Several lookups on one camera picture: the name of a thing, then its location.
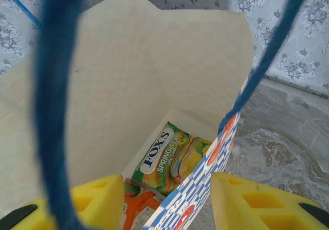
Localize green Fox's candy packet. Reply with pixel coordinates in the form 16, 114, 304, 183
131, 121, 214, 197

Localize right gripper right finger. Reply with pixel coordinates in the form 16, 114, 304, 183
210, 172, 329, 230

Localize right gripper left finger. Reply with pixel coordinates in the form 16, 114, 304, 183
0, 174, 124, 230

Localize blue checkered paper bag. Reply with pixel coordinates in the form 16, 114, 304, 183
0, 0, 313, 230

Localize small orange snack packet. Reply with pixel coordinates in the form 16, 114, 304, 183
122, 178, 168, 230

